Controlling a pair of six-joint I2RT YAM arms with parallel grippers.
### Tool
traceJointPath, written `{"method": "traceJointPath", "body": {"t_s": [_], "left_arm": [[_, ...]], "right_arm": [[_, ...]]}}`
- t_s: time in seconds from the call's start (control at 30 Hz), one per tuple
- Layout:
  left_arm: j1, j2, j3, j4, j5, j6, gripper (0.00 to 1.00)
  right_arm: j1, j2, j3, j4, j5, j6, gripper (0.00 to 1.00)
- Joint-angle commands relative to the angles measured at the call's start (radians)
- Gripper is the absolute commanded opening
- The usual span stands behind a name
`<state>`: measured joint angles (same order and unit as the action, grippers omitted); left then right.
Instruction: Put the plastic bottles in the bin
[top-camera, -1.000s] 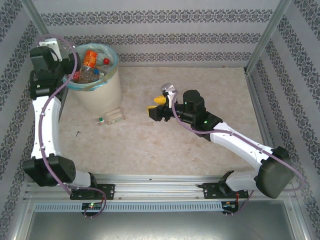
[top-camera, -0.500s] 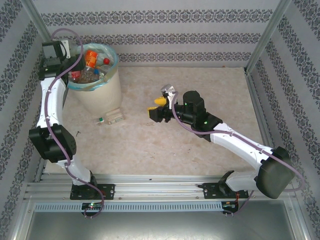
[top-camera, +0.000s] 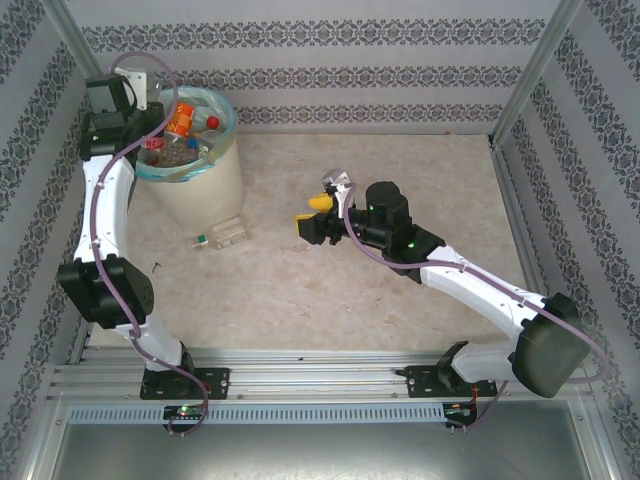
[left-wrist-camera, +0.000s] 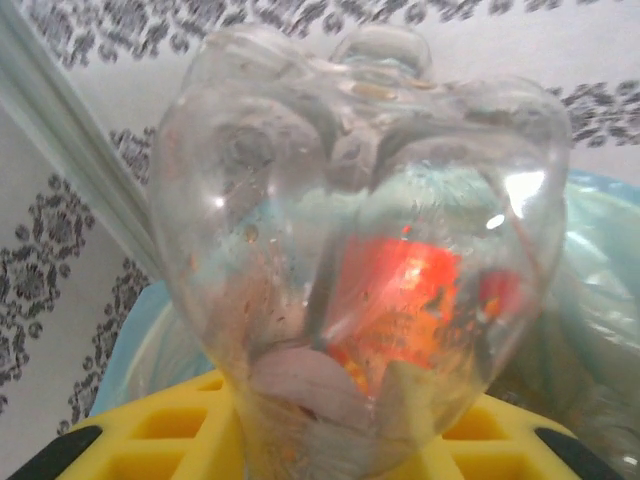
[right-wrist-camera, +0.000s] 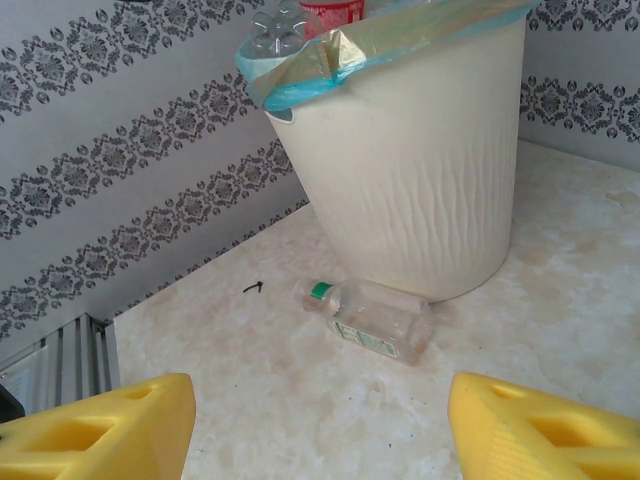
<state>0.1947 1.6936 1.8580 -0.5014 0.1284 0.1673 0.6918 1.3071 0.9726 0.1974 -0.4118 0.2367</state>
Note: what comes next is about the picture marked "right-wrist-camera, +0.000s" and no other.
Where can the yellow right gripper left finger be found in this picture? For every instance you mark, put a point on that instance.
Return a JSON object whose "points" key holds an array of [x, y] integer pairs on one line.
{"points": [[150, 410]]}

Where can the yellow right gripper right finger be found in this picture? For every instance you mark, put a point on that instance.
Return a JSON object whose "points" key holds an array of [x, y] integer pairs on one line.
{"points": [[480, 415]]}

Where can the clear bottle small red label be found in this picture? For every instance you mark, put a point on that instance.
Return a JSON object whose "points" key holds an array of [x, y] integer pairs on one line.
{"points": [[277, 30]]}

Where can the clear cola bottle red label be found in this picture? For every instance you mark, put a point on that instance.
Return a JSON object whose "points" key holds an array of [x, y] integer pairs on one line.
{"points": [[330, 12]]}

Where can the cream plastic waste bin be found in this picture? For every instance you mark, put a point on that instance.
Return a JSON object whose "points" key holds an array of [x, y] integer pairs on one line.
{"points": [[400, 175]]}

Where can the white bin with blue bag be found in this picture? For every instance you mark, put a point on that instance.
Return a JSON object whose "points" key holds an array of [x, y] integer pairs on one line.
{"points": [[300, 85]]}

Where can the square clear bottle green band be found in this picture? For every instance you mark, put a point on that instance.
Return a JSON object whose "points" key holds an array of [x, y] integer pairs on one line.
{"points": [[375, 325]]}

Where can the small black debris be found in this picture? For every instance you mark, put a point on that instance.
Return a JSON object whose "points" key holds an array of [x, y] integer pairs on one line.
{"points": [[256, 286]]}

